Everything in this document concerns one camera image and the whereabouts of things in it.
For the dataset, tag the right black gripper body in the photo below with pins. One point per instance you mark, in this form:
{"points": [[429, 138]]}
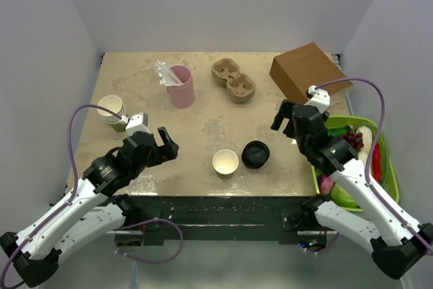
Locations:
{"points": [[303, 145]]}

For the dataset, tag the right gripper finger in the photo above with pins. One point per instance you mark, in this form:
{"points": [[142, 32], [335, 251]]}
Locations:
{"points": [[289, 129], [284, 112]]}

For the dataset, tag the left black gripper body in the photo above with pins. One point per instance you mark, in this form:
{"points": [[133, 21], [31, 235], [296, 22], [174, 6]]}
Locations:
{"points": [[160, 153]]}

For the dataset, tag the green paper coffee cup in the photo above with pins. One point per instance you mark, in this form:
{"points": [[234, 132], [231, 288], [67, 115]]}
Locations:
{"points": [[225, 163]]}

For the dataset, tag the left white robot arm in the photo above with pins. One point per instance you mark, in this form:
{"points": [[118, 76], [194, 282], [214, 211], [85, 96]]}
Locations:
{"points": [[91, 209]]}

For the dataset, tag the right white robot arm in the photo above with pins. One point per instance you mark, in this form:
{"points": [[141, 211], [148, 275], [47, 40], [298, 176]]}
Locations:
{"points": [[394, 239]]}

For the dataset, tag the green toy cucumber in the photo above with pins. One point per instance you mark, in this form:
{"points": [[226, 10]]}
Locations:
{"points": [[339, 132]]}

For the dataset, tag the brown paper bag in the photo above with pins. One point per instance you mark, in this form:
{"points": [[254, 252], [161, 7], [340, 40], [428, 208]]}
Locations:
{"points": [[295, 71]]}

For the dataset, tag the stack of black lids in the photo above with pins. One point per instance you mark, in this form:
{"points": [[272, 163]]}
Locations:
{"points": [[255, 154]]}

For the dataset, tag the pink plastic tumbler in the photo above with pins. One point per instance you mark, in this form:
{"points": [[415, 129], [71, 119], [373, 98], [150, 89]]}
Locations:
{"points": [[182, 96]]}

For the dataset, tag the purple toy grapes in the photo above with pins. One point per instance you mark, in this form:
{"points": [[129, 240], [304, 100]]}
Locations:
{"points": [[355, 139]]}

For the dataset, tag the stack of paper cups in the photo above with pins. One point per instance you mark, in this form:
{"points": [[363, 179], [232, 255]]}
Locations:
{"points": [[116, 108]]}

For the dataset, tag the white toy radish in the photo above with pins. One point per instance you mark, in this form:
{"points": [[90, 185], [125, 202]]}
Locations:
{"points": [[367, 136]]}

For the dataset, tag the purple toy onion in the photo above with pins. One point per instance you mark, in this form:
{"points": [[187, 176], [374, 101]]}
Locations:
{"points": [[325, 184]]}

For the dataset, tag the white wrapped straws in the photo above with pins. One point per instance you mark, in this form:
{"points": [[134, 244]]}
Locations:
{"points": [[167, 76]]}

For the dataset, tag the red toy chili pepper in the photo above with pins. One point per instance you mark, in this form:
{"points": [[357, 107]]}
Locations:
{"points": [[376, 164]]}

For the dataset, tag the green toy cabbage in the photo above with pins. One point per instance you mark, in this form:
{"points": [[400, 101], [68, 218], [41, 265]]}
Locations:
{"points": [[343, 196]]}

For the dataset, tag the green plastic basket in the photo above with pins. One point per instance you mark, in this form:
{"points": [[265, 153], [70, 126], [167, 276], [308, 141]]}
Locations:
{"points": [[388, 182]]}

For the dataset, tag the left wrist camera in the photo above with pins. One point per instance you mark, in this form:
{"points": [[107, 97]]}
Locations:
{"points": [[137, 123]]}

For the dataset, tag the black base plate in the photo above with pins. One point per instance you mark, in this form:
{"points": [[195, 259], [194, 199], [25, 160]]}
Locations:
{"points": [[282, 219]]}

